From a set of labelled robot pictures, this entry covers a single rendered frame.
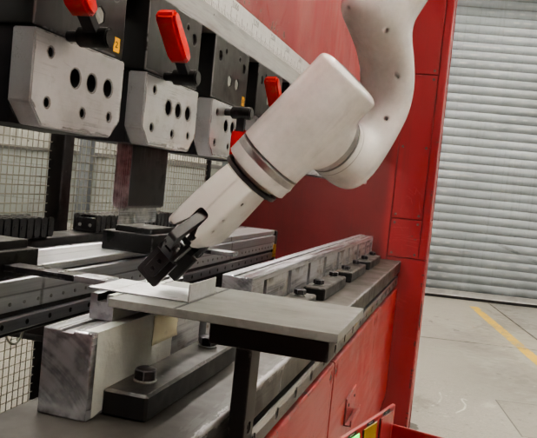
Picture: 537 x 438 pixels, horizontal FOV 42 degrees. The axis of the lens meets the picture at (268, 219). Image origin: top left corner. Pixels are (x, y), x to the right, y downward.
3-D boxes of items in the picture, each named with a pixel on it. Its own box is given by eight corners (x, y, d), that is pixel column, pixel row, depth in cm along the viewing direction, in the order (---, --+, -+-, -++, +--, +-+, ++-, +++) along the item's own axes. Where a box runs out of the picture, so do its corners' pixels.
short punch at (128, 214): (125, 225, 82) (132, 144, 81) (110, 223, 82) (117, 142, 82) (162, 222, 91) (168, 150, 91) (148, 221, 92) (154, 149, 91)
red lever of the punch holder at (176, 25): (182, 6, 72) (202, 79, 80) (146, 5, 73) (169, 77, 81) (175, 16, 71) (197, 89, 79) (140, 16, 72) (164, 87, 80)
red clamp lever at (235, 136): (243, 175, 98) (250, 106, 97) (216, 173, 99) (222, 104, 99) (248, 176, 100) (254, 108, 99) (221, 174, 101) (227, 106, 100)
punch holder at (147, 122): (140, 143, 75) (154, -10, 74) (71, 137, 78) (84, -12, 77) (193, 153, 90) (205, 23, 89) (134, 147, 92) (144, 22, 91)
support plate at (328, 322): (337, 343, 71) (338, 334, 71) (107, 306, 78) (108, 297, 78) (362, 315, 88) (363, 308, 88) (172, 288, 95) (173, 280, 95)
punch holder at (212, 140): (207, 155, 95) (218, 33, 94) (150, 150, 97) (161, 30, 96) (241, 162, 109) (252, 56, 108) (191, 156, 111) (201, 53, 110)
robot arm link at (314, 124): (285, 161, 87) (235, 122, 81) (361, 83, 84) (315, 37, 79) (311, 197, 81) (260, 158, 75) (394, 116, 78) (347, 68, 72)
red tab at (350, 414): (350, 428, 176) (354, 400, 176) (342, 426, 177) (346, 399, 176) (360, 410, 190) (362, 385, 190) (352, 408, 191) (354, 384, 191)
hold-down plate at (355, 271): (350, 282, 206) (352, 273, 206) (333, 280, 207) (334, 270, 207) (365, 273, 235) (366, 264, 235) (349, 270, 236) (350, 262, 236)
